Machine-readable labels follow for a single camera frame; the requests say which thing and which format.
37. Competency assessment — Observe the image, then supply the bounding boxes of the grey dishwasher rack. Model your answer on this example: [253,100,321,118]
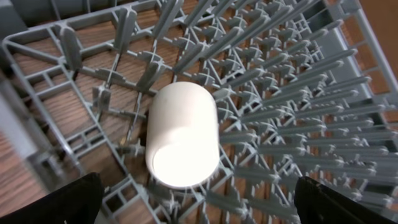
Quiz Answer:
[1,0,397,223]

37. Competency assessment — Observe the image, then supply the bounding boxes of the white plastic cup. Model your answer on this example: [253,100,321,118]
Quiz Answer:
[146,82,220,189]

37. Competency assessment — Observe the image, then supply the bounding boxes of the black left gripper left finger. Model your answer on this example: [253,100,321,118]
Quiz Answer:
[1,172,104,224]

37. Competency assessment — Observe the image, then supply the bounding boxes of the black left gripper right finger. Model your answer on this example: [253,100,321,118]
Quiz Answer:
[294,176,394,224]

